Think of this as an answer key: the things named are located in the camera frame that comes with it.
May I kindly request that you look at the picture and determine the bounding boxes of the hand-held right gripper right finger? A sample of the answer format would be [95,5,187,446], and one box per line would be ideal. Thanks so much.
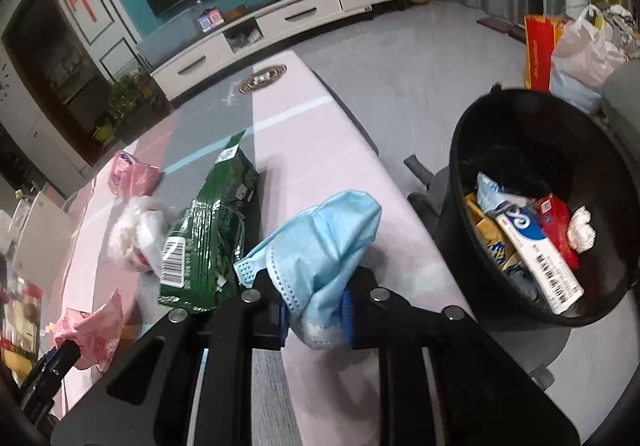
[342,266,586,446]

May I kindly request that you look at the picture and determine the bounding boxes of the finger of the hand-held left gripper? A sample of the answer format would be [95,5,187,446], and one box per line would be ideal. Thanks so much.
[31,347,60,377]
[20,340,82,419]

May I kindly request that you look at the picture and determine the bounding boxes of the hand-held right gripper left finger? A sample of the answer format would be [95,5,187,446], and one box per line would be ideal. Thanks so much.
[50,271,288,446]

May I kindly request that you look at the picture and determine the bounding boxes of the large pink plastic bag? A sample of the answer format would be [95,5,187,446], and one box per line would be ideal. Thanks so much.
[52,288,125,372]

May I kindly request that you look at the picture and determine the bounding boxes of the blue face mask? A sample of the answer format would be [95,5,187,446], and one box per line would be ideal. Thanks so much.
[234,190,383,350]

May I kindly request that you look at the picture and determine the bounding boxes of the green snack packet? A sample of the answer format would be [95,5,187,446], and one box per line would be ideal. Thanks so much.
[159,130,261,313]

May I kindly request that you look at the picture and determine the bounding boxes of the yellow chip bag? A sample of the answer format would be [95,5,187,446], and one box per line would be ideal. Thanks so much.
[464,193,521,273]

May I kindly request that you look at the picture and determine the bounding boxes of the blue white plastic wrapper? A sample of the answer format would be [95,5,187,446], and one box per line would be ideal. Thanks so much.
[475,172,532,216]

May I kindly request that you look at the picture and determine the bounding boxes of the small pink plastic bag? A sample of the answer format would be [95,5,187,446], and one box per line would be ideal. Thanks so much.
[109,151,161,199]

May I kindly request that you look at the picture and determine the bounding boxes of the white blue-print carton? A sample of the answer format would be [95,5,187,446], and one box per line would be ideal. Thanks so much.
[495,208,585,316]

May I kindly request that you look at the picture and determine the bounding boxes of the red packet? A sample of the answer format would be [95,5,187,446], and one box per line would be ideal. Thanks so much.
[535,193,580,270]

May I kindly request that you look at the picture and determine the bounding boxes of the white tissue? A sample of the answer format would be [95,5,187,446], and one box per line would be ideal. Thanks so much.
[567,207,597,254]

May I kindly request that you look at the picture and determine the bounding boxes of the black trash bin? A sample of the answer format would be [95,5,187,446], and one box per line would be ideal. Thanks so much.
[446,83,640,329]

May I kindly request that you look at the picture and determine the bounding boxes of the white storage box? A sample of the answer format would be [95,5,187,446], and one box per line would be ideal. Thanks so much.
[12,191,76,273]

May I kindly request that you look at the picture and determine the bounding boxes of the grey cushion stool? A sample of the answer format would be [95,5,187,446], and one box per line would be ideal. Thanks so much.
[404,153,571,393]

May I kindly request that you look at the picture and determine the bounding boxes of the plants in dark planter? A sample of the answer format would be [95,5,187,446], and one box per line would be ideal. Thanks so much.
[92,71,167,143]

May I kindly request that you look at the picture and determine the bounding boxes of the dark wooden display cabinet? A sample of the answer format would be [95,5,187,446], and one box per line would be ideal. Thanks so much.
[0,0,119,168]

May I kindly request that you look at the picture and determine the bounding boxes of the white television cabinet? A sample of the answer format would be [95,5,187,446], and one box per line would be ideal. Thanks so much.
[150,0,410,102]

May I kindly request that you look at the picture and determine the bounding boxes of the blue red small box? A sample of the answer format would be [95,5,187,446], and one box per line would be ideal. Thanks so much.
[196,8,224,33]

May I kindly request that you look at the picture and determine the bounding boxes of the orange shopping bag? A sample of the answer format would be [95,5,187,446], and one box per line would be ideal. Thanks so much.
[524,13,576,93]

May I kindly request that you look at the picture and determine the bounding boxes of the dark red doormat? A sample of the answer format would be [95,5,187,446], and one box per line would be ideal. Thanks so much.
[476,16,526,40]

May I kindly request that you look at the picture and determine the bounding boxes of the white plastic shopping bag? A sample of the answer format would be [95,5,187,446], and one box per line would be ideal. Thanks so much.
[549,3,627,115]

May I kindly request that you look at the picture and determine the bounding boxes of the grey sofa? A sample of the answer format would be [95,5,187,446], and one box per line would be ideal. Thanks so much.
[600,58,640,133]

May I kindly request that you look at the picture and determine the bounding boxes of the pile of clothes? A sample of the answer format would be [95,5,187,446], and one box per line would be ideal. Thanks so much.
[597,3,640,60]

